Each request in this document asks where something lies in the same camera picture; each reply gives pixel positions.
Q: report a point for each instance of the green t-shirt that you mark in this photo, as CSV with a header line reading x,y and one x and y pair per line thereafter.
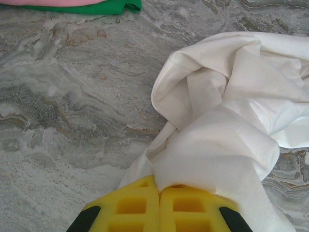
x,y
96,8

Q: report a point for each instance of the pink t-shirt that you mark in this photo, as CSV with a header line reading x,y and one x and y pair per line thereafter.
x,y
48,2

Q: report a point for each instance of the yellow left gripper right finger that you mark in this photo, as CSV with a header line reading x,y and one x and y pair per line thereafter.
x,y
190,217

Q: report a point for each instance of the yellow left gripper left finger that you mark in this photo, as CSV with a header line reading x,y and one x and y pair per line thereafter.
x,y
135,217

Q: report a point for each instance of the white printed t-shirt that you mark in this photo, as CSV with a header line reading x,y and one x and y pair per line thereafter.
x,y
217,108

